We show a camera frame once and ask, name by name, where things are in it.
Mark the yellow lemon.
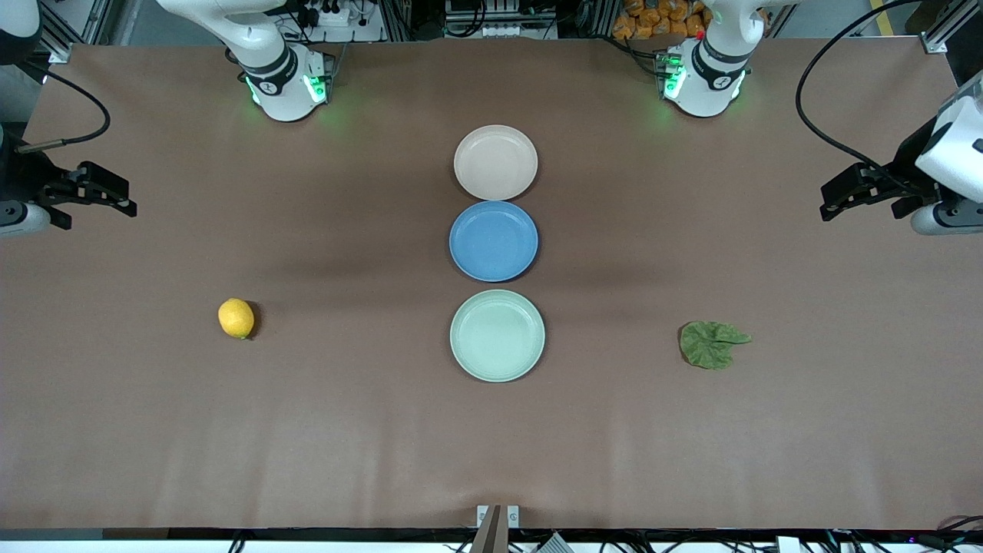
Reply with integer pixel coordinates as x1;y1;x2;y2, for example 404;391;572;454
218;298;256;339

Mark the pale green round plate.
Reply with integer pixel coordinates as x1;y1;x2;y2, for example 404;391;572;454
449;289;546;383

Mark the beige round plate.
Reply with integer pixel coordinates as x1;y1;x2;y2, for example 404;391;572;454
453;124;539;201

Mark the white power strip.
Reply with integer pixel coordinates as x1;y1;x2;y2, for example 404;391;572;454
303;0;363;28

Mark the bag of orange items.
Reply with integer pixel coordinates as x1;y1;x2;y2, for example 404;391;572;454
612;0;711;41

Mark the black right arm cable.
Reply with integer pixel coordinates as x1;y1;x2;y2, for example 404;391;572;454
15;68;111;154

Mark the aluminium frame post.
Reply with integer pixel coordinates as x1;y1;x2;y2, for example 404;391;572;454
38;0;116;64
922;0;983;55

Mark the green lettuce leaf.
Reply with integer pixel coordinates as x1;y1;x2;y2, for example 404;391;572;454
679;321;753;371

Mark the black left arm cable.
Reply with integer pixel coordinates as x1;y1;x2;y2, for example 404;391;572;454
795;0;926;197

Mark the metal table edge bracket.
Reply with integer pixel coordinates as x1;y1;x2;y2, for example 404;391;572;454
470;505;521;553

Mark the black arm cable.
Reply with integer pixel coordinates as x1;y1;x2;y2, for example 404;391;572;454
795;0;926;197
15;68;111;154

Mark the white electronics unit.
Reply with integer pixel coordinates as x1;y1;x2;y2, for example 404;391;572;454
444;0;558;39

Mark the blue round plate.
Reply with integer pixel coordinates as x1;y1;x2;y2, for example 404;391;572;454
449;200;540;283

